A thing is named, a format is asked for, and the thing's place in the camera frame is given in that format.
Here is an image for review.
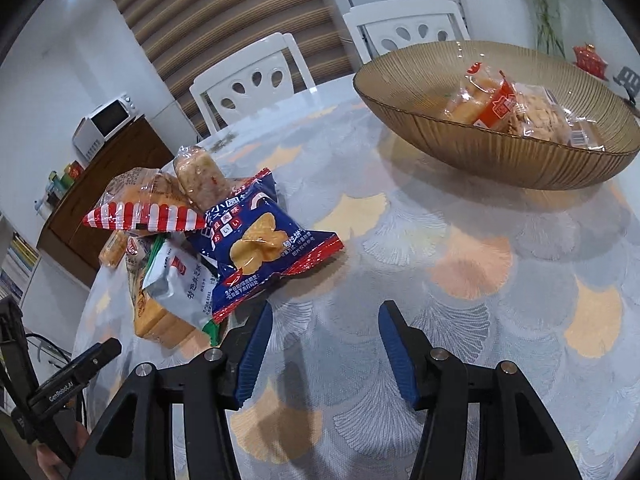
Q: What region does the red ornament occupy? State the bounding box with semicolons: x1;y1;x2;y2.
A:
572;42;610;80

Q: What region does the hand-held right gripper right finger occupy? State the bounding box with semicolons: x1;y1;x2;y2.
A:
377;300;583;480

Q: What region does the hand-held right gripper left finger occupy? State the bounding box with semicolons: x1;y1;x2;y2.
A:
82;301;274;480

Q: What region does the blue chips packet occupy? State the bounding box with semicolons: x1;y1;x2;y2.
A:
186;167;346;324

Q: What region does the orange toast packet with barcode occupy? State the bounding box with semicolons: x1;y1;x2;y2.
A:
131;280;211;351

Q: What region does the brown wooden cabinet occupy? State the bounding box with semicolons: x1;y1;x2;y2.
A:
37;115;176;286

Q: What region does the white plastic chair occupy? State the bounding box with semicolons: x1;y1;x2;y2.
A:
342;0;471;68
189;32;316;136

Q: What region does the small orange cake packet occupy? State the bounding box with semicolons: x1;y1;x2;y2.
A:
97;230;130;268

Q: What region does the orange red bread packet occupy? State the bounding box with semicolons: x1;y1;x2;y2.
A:
442;60;518;131

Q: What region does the black stand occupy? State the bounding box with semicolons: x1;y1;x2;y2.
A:
612;65;640;98

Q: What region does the white microwave oven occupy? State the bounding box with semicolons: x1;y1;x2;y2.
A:
72;92;138;161

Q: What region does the clear biscuit packet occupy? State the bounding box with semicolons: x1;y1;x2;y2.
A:
505;85;573;141

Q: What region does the silver green edged snack packet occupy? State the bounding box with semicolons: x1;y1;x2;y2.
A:
141;235;223;346

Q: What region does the red striped orange snack bag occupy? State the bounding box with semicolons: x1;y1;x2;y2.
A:
82;170;208;236

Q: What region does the brown striped window blind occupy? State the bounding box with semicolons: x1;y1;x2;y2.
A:
107;0;363;126

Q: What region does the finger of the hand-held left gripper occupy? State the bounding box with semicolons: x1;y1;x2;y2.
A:
59;337;123;386

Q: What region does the row of books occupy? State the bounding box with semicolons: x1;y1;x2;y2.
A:
0;230;40;306

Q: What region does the person's left hand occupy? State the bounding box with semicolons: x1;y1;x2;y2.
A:
36;441;85;480

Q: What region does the ribbed amber glass bowl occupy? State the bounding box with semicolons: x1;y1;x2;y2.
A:
352;40;640;191

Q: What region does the clear pink cake packet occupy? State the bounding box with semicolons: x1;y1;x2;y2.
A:
172;145;228;211

